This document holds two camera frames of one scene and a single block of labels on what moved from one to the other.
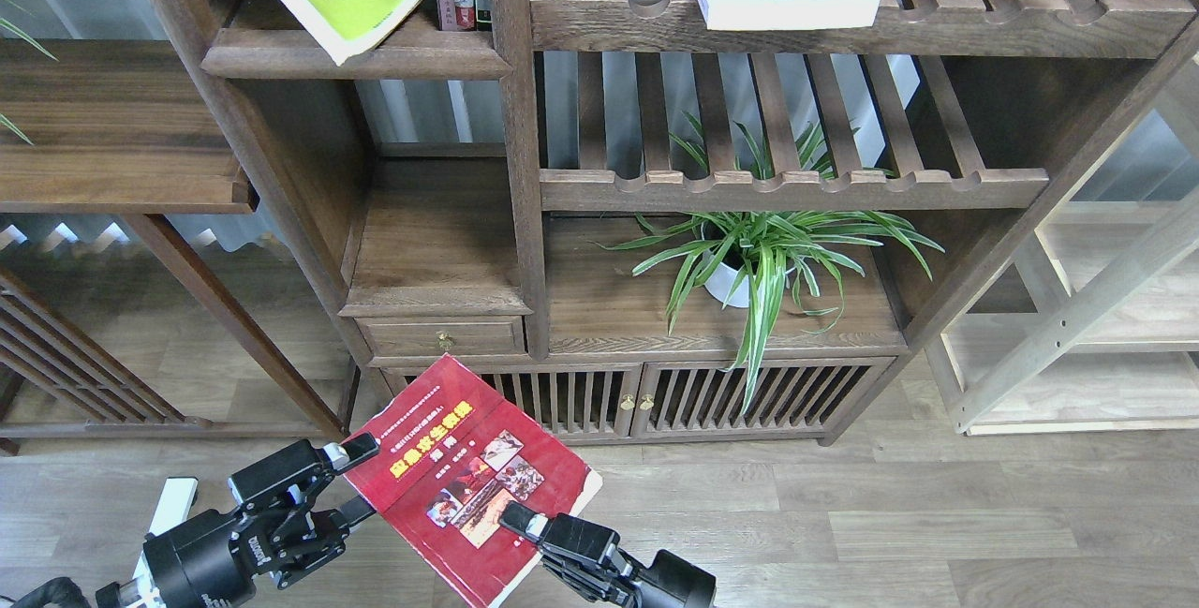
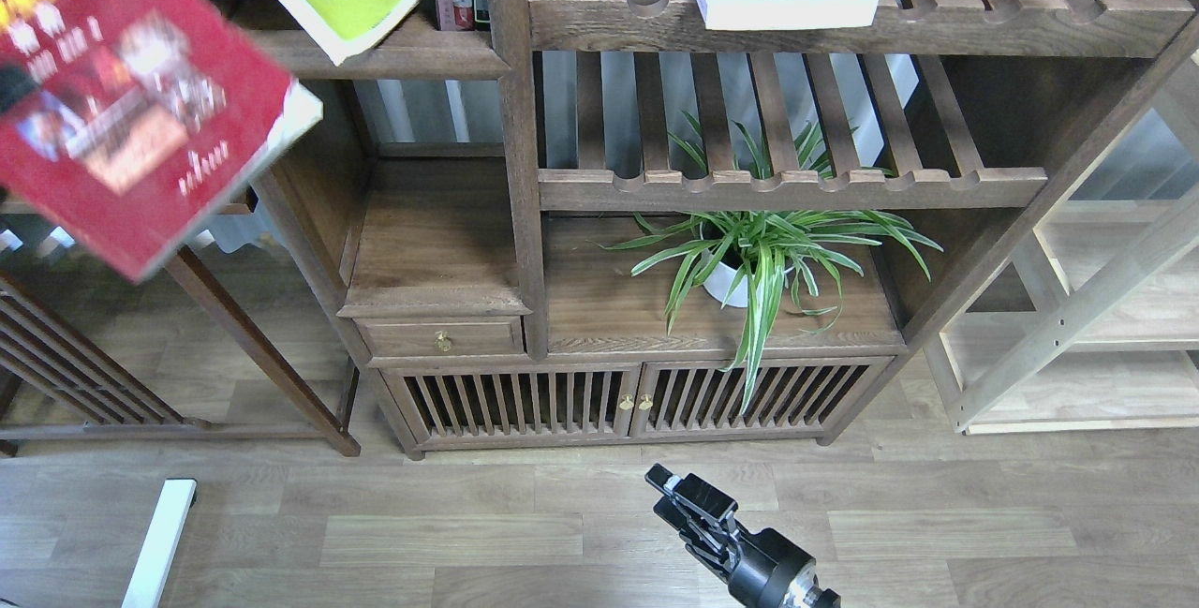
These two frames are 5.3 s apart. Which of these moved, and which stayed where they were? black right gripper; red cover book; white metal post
Moved: black right gripper; red cover book
Stayed: white metal post
